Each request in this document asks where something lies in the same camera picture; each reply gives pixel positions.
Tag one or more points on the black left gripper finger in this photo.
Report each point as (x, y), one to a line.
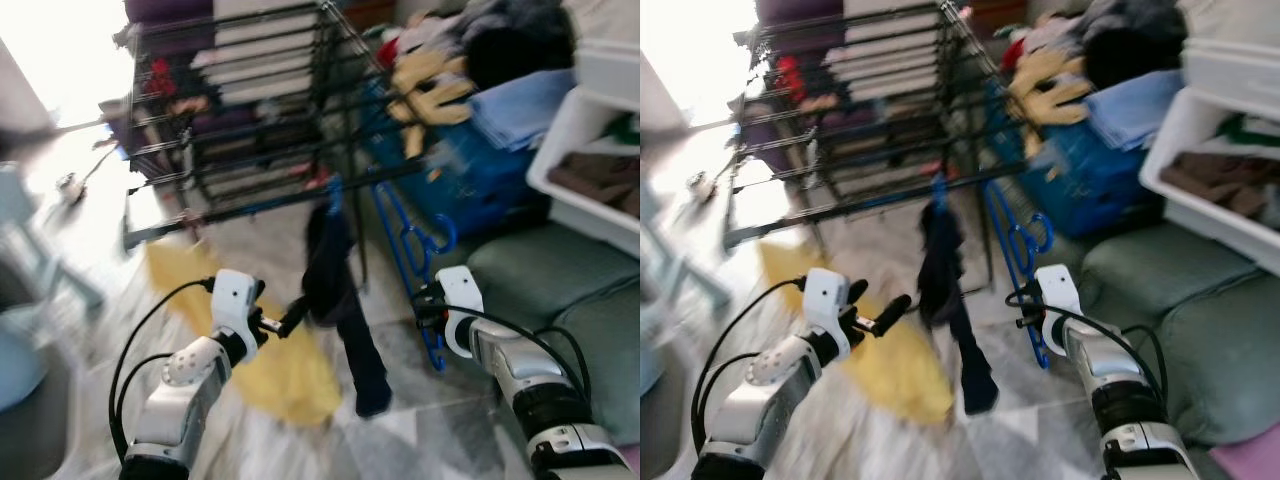
(858, 293)
(298, 315)
(893, 313)

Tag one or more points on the blue plastic hanger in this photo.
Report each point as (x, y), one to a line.
(1012, 255)
(940, 190)
(400, 255)
(335, 195)

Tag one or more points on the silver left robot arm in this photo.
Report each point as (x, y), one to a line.
(765, 395)
(185, 395)

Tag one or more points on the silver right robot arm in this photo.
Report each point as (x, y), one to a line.
(1130, 400)
(540, 390)

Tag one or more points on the navy garment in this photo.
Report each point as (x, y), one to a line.
(945, 280)
(335, 280)

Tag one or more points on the yellow shirt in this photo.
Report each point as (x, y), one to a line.
(900, 380)
(280, 380)

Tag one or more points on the black metal drying rack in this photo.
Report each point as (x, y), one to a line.
(250, 208)
(850, 209)

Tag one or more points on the green sofa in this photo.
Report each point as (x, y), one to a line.
(560, 290)
(1180, 300)

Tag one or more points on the blue suitcase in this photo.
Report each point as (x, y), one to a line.
(470, 180)
(1090, 180)

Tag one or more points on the small silver floor object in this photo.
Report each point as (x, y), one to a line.
(67, 186)
(700, 185)

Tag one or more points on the brown clothes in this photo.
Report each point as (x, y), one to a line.
(595, 180)
(1215, 180)

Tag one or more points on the white storage bin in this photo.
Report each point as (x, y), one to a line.
(555, 140)
(1170, 140)

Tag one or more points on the mustard yellow garment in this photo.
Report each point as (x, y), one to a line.
(425, 95)
(1045, 95)

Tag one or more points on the light blue folded cloth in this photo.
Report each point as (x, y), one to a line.
(1135, 110)
(520, 110)

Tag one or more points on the black garment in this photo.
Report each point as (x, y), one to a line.
(515, 40)
(1135, 40)

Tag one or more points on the purple armchair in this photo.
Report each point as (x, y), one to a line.
(790, 10)
(165, 12)

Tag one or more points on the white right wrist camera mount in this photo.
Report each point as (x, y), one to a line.
(1058, 300)
(462, 305)

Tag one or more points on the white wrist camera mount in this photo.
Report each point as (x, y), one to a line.
(233, 305)
(1058, 300)
(825, 300)
(462, 305)

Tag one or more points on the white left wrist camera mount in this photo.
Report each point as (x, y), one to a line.
(233, 305)
(825, 300)

